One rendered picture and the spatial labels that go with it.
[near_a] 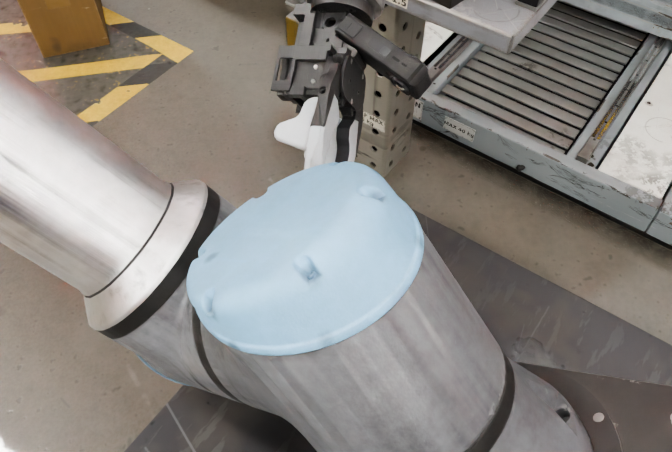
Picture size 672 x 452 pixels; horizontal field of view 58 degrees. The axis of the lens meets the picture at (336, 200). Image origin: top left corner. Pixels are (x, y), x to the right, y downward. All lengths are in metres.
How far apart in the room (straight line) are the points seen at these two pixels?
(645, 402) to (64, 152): 0.46
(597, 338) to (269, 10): 1.21
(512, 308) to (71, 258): 0.49
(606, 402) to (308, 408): 0.25
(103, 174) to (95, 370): 0.65
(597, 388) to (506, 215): 0.72
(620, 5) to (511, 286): 0.95
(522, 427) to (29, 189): 0.37
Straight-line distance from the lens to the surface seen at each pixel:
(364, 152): 1.23
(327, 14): 0.71
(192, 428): 0.69
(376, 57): 0.65
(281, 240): 0.37
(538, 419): 0.47
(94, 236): 0.48
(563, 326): 0.77
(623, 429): 0.52
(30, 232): 0.49
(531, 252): 1.19
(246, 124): 1.36
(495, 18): 0.89
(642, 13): 1.59
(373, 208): 0.36
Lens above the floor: 0.94
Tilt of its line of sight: 51 degrees down
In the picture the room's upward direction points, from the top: straight up
